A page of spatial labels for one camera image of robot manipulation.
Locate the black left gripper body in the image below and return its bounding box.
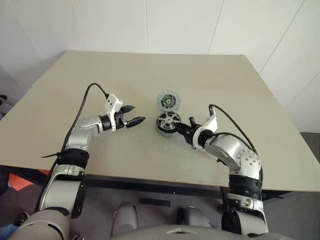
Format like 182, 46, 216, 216
115, 112, 129, 130

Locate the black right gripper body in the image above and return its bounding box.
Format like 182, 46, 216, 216
184, 126, 200, 148

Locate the silver spoked rotor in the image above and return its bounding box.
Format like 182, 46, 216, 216
156, 111, 180, 130

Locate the round silver motor housing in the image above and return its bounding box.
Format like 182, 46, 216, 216
156, 117, 181, 138

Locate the black rectangular floor strip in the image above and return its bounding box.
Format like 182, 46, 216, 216
138, 197, 171, 207

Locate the black zip tie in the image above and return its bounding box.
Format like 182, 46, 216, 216
41, 151, 63, 159

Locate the grey rounded shape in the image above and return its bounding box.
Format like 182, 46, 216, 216
111, 201, 140, 237

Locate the grey robot torso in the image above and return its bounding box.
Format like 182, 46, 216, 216
107, 223, 251, 240

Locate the orange object under table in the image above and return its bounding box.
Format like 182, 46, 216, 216
8, 169, 48, 192

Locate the brown shoe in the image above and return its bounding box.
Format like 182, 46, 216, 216
13, 211, 30, 227

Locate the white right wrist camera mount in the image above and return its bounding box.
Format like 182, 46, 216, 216
192, 107, 218, 151

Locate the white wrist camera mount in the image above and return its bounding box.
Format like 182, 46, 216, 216
192, 107, 218, 151
103, 92, 124, 132

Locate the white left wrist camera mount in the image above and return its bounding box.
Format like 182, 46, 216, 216
103, 92, 124, 132

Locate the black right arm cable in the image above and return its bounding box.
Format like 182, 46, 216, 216
208, 104, 265, 201

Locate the black table frame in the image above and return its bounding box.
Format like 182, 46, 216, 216
83, 174, 293, 201

